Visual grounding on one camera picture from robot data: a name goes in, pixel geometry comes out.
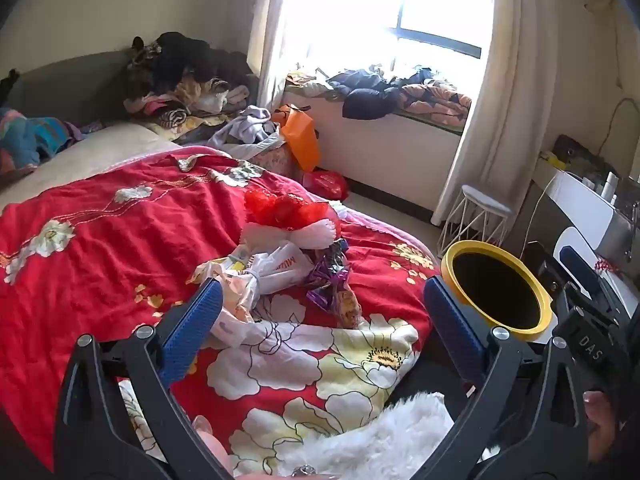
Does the orange bag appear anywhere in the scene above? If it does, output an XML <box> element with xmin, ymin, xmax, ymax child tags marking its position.
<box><xmin>272</xmin><ymin>104</ymin><xmax>321</xmax><ymax>173</ymax></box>

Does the pile of clothes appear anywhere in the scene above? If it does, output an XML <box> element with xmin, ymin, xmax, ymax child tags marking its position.
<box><xmin>124</xmin><ymin>31</ymin><xmax>261</xmax><ymax>141</ymax></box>

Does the wide cream curtain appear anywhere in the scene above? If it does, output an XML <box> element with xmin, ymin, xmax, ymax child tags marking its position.
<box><xmin>431</xmin><ymin>0</ymin><xmax>561</xmax><ymax>226</ymax></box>

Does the red plastic bag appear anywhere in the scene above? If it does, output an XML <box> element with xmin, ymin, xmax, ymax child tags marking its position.
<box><xmin>302</xmin><ymin>170</ymin><xmax>350</xmax><ymax>202</ymax></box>

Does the lilac cloth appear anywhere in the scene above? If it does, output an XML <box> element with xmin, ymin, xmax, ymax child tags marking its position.
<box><xmin>207</xmin><ymin>105</ymin><xmax>281</xmax><ymax>148</ymax></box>

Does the colourful patterned cloth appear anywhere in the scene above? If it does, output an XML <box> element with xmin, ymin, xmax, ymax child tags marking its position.
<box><xmin>0</xmin><ymin>107</ymin><xmax>83</xmax><ymax>171</ymax></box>

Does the yellow rimmed waste bin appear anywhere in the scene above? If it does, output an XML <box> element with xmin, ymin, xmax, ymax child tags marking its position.
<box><xmin>440</xmin><ymin>240</ymin><xmax>554</xmax><ymax>344</ymax></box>

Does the red floral blanket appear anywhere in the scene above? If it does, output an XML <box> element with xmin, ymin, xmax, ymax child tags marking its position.
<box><xmin>0</xmin><ymin>145</ymin><xmax>441</xmax><ymax>480</ymax></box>

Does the narrow cream curtain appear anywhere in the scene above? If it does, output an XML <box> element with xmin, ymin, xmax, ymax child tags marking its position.
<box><xmin>247</xmin><ymin>0</ymin><xmax>296</xmax><ymax>111</ymax></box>

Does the white printed plastic bag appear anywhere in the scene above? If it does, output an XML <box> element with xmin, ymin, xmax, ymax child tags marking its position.
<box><xmin>245</xmin><ymin>241</ymin><xmax>315</xmax><ymax>297</ymax></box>

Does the white chair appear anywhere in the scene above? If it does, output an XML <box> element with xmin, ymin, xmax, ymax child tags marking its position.
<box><xmin>555</xmin><ymin>226</ymin><xmax>601</xmax><ymax>271</ymax></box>

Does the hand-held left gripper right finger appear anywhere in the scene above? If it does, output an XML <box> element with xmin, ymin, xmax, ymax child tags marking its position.
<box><xmin>424</xmin><ymin>275</ymin><xmax>593</xmax><ymax>480</ymax></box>

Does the floral storage box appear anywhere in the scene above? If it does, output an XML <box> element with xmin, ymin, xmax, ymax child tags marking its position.
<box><xmin>245</xmin><ymin>142</ymin><xmax>301</xmax><ymax>181</ymax></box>

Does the red cellophane wrap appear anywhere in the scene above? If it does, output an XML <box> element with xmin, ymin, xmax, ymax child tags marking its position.
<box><xmin>243</xmin><ymin>187</ymin><xmax>331</xmax><ymax>233</ymax></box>

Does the dark bag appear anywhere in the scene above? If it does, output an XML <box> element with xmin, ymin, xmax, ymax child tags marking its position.
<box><xmin>555</xmin><ymin>134</ymin><xmax>608</xmax><ymax>181</ymax></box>

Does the wall cable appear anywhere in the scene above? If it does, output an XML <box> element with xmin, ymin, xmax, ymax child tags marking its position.
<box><xmin>600</xmin><ymin>97</ymin><xmax>640</xmax><ymax>151</ymax></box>

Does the white wire stool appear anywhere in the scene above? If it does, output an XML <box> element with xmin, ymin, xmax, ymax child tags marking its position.
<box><xmin>436</xmin><ymin>184</ymin><xmax>513</xmax><ymax>261</ymax></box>

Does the beige bed sheet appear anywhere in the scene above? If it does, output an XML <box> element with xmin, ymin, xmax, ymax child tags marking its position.
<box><xmin>0</xmin><ymin>122</ymin><xmax>183</xmax><ymax>201</ymax></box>

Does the white fluffy cloth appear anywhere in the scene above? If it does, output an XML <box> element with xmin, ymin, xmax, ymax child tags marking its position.
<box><xmin>280</xmin><ymin>392</ymin><xmax>496</xmax><ymax>480</ymax></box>

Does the yellow white wrapper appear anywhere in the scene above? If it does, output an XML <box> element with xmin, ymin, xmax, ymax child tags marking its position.
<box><xmin>189</xmin><ymin>255</ymin><xmax>261</xmax><ymax>323</ymax></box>

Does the person's left hand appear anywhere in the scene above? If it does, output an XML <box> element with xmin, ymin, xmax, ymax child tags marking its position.
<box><xmin>192</xmin><ymin>415</ymin><xmax>341</xmax><ymax>480</ymax></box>

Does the orange patterned blanket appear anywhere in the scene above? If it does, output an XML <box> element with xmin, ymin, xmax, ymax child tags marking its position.
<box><xmin>400</xmin><ymin>80</ymin><xmax>473</xmax><ymax>126</ymax></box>

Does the yellow snack packet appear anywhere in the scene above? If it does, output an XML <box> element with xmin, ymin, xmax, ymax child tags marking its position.
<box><xmin>332</xmin><ymin>285</ymin><xmax>364</xmax><ymax>330</ymax></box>

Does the dark jacket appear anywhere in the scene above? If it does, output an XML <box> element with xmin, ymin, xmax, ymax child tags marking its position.
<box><xmin>327</xmin><ymin>67</ymin><xmax>406</xmax><ymax>121</ymax></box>

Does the purple foil wrapper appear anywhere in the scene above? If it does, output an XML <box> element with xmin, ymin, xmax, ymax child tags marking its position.
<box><xmin>305</xmin><ymin>240</ymin><xmax>353</xmax><ymax>306</ymax></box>

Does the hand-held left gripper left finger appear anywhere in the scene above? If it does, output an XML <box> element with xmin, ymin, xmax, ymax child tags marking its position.
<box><xmin>54</xmin><ymin>276</ymin><xmax>224</xmax><ymax>480</ymax></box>

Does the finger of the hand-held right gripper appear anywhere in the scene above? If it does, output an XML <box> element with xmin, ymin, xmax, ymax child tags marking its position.
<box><xmin>560</xmin><ymin>246</ymin><xmax>608</xmax><ymax>291</ymax></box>
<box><xmin>532</xmin><ymin>242</ymin><xmax>568</xmax><ymax>311</ymax></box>

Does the white desk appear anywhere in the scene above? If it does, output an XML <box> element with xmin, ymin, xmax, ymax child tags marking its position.
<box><xmin>530</xmin><ymin>152</ymin><xmax>640</xmax><ymax>321</ymax></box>

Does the grey headboard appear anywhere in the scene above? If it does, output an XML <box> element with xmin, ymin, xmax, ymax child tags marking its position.
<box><xmin>7</xmin><ymin>50</ymin><xmax>146</xmax><ymax>126</ymax></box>

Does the person's right hand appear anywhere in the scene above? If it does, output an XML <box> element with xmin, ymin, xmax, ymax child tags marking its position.
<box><xmin>582</xmin><ymin>390</ymin><xmax>631</xmax><ymax>466</ymax></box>

